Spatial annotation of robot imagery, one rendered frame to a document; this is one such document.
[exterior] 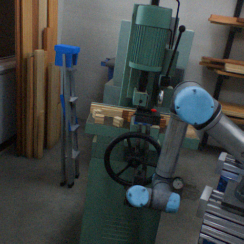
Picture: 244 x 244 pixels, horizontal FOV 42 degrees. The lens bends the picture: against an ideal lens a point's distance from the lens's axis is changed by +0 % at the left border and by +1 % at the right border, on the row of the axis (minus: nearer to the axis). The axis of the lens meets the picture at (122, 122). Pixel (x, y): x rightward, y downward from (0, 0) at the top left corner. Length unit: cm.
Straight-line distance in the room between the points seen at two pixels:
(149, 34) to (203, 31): 246
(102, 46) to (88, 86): 57
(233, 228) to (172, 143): 45
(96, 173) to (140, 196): 63
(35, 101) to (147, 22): 170
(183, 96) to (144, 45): 67
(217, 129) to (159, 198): 33
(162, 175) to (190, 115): 35
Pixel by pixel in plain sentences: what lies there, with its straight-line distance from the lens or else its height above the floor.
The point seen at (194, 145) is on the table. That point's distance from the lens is 170.
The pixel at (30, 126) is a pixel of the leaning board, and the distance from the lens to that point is 309.
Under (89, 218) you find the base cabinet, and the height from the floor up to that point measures 33.
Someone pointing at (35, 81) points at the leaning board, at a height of 76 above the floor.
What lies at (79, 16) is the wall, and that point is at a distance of 424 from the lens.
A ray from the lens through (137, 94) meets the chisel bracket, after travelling 170.
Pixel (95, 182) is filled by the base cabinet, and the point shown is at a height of 56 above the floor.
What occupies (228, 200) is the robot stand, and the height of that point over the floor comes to 82.
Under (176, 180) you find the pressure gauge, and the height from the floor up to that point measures 68.
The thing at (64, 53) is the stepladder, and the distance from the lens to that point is 247.
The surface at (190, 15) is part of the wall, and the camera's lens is 404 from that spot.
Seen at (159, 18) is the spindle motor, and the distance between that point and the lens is 162.
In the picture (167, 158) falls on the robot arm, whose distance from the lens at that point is 125.
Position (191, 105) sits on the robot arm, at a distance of 102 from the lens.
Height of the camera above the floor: 145
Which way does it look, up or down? 19 degrees down
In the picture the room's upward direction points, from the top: 9 degrees clockwise
